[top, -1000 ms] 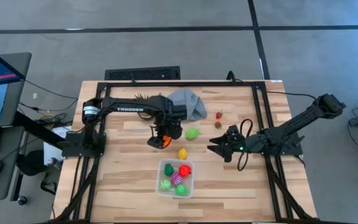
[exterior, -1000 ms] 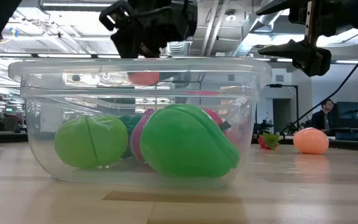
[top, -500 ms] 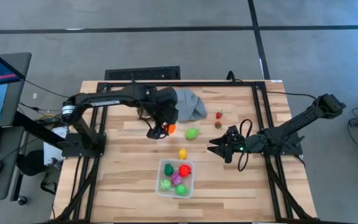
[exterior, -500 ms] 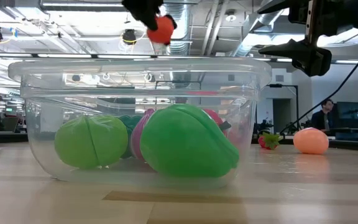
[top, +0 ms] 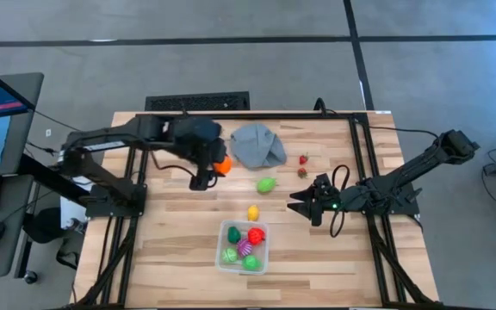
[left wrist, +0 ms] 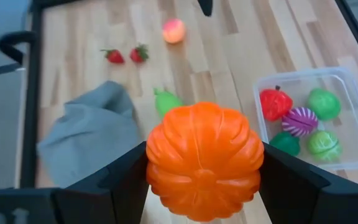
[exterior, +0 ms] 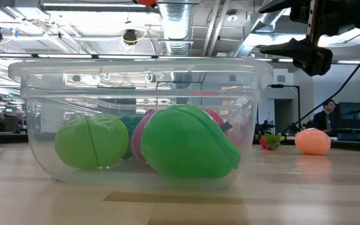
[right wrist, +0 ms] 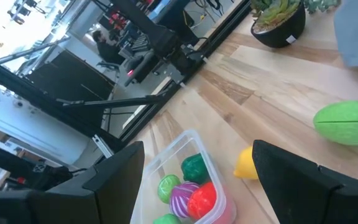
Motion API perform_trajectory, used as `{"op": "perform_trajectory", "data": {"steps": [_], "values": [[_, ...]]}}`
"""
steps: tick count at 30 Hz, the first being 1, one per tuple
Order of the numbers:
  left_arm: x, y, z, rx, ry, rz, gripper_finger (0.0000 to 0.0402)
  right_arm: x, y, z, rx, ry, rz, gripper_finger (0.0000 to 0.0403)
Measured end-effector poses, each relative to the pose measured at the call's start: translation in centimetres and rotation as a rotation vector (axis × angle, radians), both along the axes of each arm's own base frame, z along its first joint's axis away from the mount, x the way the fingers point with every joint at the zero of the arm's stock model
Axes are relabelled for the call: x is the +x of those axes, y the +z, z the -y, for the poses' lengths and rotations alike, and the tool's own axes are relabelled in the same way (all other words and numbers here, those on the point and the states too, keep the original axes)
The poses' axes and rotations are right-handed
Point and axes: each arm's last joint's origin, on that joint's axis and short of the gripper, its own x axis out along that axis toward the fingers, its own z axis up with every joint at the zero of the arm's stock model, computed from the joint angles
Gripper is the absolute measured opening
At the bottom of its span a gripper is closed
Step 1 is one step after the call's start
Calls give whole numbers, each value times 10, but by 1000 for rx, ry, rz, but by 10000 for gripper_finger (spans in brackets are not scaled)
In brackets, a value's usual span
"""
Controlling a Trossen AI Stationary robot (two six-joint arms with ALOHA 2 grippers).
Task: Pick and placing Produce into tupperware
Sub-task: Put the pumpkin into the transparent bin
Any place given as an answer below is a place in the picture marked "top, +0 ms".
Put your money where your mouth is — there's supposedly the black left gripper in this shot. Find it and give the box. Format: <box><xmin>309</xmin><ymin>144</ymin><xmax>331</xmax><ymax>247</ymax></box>
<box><xmin>170</xmin><ymin>115</ymin><xmax>228</xmax><ymax>173</ymax></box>

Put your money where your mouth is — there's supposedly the red toy bell pepper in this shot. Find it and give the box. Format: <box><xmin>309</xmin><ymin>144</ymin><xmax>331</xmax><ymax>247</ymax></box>
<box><xmin>247</xmin><ymin>226</ymin><xmax>267</xmax><ymax>246</ymax></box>

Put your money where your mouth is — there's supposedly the clear plastic tupperware container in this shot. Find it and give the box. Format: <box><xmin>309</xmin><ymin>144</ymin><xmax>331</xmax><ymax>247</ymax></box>
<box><xmin>215</xmin><ymin>219</ymin><xmax>271</xmax><ymax>276</ymax></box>

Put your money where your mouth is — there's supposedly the grey desk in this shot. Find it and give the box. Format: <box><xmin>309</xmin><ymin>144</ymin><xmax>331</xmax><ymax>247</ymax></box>
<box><xmin>0</xmin><ymin>71</ymin><xmax>46</xmax><ymax>281</ymax></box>

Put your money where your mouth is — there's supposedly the black rounded bag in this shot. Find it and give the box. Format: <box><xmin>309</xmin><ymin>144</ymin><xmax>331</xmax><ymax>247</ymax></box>
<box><xmin>22</xmin><ymin>206</ymin><xmax>65</xmax><ymax>245</ymax></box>

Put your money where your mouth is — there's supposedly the light green round toy fruit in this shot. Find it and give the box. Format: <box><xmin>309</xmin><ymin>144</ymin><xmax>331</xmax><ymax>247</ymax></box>
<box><xmin>221</xmin><ymin>246</ymin><xmax>239</xmax><ymax>264</ymax></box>

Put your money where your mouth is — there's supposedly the white paper sheet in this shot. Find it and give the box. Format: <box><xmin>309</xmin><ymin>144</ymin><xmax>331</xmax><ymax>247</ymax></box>
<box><xmin>59</xmin><ymin>174</ymin><xmax>90</xmax><ymax>230</ymax></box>

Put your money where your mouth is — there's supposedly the bright green toy fruit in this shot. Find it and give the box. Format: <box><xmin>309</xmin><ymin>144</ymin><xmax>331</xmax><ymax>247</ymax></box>
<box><xmin>242</xmin><ymin>254</ymin><xmax>263</xmax><ymax>272</ymax></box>

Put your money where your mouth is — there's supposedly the black aluminium table frame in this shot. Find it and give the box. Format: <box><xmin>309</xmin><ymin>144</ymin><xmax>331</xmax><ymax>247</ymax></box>
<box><xmin>69</xmin><ymin>110</ymin><xmax>443</xmax><ymax>309</ymax></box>

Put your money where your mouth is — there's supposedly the black left wrist camera cable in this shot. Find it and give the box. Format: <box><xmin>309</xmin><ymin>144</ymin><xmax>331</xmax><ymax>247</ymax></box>
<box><xmin>149</xmin><ymin>149</ymin><xmax>199</xmax><ymax>179</ymax></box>

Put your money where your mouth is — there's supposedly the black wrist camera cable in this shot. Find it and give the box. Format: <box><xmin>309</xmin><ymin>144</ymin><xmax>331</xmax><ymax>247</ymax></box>
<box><xmin>149</xmin><ymin>149</ymin><xmax>199</xmax><ymax>179</ymax></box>
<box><xmin>328</xmin><ymin>164</ymin><xmax>351</xmax><ymax>239</ymax></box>

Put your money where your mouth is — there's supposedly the black floor vent grille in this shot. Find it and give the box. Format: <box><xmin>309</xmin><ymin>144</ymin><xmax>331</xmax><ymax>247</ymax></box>
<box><xmin>144</xmin><ymin>90</ymin><xmax>251</xmax><ymax>112</ymax></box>

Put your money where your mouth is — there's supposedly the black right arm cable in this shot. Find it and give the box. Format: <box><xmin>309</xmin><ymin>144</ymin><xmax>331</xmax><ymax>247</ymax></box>
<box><xmin>313</xmin><ymin>97</ymin><xmax>443</xmax><ymax>141</ymax></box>

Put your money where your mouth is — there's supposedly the black diagonal support bar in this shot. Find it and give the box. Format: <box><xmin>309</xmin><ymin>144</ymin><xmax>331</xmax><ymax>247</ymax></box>
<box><xmin>17</xmin><ymin>153</ymin><xmax>92</xmax><ymax>206</ymax></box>

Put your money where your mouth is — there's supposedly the dark green toy pepper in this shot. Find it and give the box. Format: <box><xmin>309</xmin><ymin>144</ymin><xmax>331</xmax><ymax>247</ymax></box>
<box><xmin>226</xmin><ymin>226</ymin><xmax>243</xmax><ymax>245</ymax></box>

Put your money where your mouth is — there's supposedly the grey cloth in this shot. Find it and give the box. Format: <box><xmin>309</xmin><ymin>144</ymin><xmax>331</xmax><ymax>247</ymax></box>
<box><xmin>229</xmin><ymin>123</ymin><xmax>288</xmax><ymax>170</ymax></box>

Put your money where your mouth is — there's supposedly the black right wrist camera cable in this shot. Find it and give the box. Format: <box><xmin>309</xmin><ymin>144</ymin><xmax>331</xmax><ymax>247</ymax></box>
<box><xmin>328</xmin><ymin>164</ymin><xmax>351</xmax><ymax>239</ymax></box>

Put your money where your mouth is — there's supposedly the green oval toy fruit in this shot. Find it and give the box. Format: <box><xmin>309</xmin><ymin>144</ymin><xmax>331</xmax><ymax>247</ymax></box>
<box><xmin>255</xmin><ymin>177</ymin><xmax>280</xmax><ymax>194</ymax></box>

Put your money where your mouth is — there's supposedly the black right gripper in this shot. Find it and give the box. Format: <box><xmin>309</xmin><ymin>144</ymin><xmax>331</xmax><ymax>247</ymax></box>
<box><xmin>286</xmin><ymin>172</ymin><xmax>343</xmax><ymax>217</ymax></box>

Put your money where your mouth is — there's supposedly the orange toy orange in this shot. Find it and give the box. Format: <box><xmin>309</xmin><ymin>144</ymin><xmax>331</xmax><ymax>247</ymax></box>
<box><xmin>213</xmin><ymin>155</ymin><xmax>234</xmax><ymax>177</ymax></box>

